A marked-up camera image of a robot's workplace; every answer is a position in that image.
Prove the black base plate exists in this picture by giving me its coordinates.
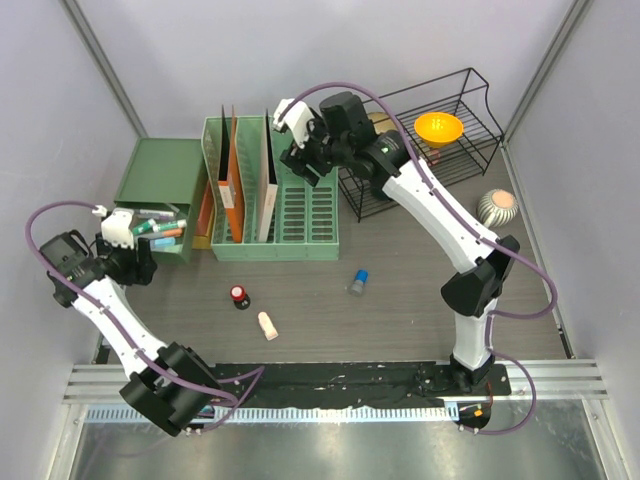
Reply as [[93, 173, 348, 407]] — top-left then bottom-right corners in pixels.
[[244, 361, 511, 410]]

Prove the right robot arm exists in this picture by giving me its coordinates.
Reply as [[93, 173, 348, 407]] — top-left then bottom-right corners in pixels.
[[273, 91, 520, 395]]

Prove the green file organizer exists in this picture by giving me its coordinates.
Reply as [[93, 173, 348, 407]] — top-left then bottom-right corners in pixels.
[[201, 114, 340, 262]]

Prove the orange bowl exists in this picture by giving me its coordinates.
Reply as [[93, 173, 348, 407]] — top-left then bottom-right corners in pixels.
[[414, 112, 464, 148]]

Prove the blue grey bottle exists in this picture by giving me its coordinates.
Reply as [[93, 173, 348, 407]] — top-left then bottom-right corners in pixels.
[[348, 269, 369, 296]]

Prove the green white glue stick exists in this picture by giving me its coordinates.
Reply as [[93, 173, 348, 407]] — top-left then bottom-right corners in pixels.
[[132, 219, 164, 236]]

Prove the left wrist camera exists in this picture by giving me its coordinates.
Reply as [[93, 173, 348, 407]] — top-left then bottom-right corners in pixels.
[[92, 205, 135, 250]]

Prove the orange folder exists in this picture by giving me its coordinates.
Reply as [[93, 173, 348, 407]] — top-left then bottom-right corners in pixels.
[[217, 109, 245, 243]]

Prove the red black stamp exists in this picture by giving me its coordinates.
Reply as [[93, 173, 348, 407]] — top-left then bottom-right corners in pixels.
[[230, 285, 251, 310]]

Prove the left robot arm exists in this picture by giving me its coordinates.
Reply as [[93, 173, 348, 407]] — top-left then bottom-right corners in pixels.
[[39, 230, 219, 437]]

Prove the light blue highlighter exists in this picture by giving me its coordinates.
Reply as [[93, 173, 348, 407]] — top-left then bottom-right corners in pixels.
[[151, 237, 176, 250]]

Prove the drawer box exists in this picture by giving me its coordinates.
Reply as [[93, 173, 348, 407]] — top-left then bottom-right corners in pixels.
[[114, 138, 208, 265]]

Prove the white folder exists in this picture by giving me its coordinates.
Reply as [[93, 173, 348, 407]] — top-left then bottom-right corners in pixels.
[[256, 111, 278, 243]]

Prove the black wire rack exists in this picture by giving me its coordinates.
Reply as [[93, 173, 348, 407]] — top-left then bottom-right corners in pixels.
[[337, 67, 505, 224]]

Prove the small green glue stick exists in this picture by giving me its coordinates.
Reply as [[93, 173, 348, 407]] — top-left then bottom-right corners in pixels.
[[152, 219, 187, 233]]

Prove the pink eraser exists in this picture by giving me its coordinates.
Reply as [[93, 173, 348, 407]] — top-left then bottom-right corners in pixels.
[[257, 311, 278, 341]]

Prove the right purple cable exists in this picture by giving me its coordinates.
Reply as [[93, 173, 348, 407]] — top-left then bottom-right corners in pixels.
[[277, 81, 559, 434]]

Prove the white cable tray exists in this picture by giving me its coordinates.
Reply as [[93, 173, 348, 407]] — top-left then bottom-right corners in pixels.
[[84, 402, 459, 424]]

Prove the striped ceramic mug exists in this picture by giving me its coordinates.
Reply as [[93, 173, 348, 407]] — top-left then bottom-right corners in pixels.
[[476, 189, 519, 229]]

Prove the brown glass bowl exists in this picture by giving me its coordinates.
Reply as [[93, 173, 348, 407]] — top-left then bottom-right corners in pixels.
[[368, 112, 397, 135]]

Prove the pink mug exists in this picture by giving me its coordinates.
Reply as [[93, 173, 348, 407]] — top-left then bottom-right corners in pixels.
[[426, 149, 441, 167]]

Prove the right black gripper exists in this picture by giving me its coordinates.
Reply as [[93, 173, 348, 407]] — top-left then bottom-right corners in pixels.
[[279, 110, 351, 189]]

